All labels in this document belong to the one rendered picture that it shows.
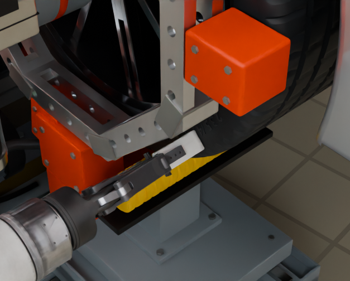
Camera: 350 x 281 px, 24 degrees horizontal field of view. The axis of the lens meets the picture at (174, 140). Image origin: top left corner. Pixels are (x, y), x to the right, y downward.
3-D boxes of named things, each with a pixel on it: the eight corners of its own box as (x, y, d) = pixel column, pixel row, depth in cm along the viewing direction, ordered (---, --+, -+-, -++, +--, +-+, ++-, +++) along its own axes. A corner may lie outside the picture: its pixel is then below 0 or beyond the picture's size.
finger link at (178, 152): (148, 163, 106) (159, 159, 103) (177, 145, 108) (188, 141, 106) (154, 173, 106) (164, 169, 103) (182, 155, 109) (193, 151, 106)
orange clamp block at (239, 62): (230, 55, 95) (287, 90, 90) (181, 82, 92) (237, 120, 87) (233, 4, 91) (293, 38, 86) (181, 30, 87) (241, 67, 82)
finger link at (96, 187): (86, 189, 101) (90, 188, 100) (155, 149, 107) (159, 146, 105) (101, 216, 102) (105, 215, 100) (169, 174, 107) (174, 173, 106)
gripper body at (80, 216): (57, 255, 103) (114, 219, 108) (82, 251, 96) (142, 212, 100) (28, 203, 102) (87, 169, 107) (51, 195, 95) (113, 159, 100)
